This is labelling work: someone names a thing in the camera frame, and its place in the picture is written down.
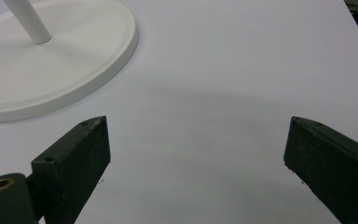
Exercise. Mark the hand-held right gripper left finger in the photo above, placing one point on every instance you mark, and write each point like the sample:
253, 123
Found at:
74, 161

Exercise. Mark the white round stand base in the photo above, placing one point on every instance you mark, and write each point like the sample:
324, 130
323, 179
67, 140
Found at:
65, 68

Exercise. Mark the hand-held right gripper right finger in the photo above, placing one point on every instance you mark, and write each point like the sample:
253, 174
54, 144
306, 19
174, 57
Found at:
332, 165

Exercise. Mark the white stand pole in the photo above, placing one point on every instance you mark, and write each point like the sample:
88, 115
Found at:
31, 20

